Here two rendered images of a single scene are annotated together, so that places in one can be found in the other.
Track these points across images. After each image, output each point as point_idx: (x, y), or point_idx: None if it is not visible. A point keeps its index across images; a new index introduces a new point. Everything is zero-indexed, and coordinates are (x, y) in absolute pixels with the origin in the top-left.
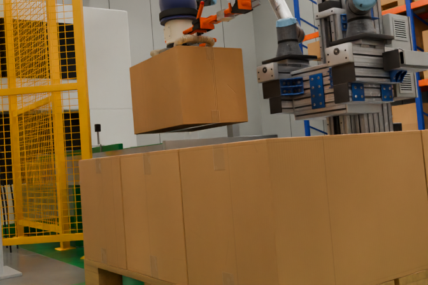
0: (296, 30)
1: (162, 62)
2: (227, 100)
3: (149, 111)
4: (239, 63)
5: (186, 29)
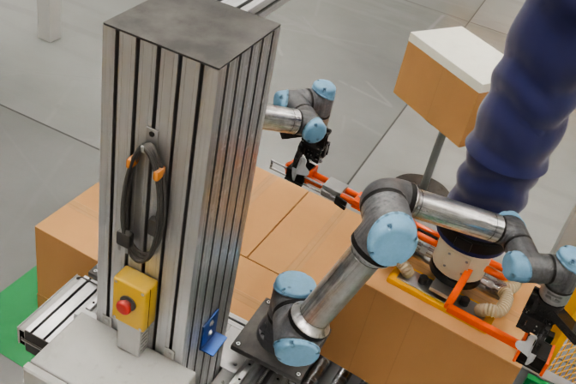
0: (271, 297)
1: None
2: None
3: None
4: None
5: (433, 230)
